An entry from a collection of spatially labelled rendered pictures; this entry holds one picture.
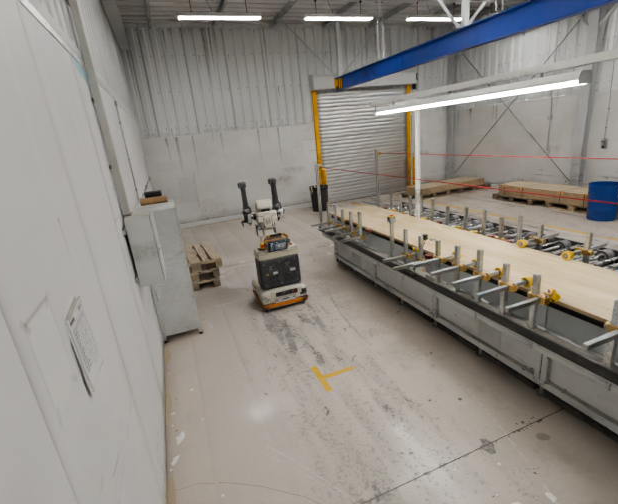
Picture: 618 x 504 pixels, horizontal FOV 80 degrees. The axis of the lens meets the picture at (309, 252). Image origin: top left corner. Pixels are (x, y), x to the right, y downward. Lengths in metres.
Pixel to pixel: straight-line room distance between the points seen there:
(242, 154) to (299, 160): 1.70
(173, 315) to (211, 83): 7.40
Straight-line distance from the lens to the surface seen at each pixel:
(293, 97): 11.29
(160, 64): 10.75
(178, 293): 4.50
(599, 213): 9.08
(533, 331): 3.08
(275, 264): 4.74
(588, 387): 3.37
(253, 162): 10.85
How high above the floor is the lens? 2.18
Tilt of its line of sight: 18 degrees down
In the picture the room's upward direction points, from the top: 6 degrees counter-clockwise
